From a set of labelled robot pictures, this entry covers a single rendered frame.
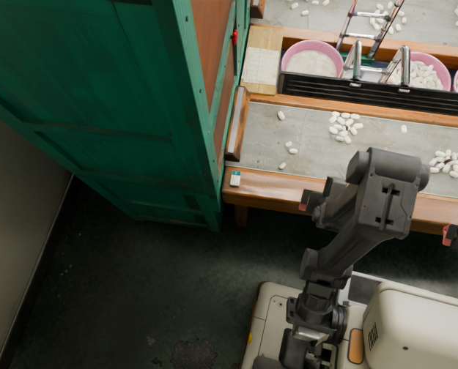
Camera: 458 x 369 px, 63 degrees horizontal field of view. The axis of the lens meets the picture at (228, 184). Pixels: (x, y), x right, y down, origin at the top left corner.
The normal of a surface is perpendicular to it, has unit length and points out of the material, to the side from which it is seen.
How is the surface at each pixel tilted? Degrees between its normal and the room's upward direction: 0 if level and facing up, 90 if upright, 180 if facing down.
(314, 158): 0
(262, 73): 0
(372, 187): 13
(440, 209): 0
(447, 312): 42
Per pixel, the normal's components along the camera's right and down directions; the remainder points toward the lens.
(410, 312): 0.15, -0.84
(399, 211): -0.08, -0.08
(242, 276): -0.03, -0.29
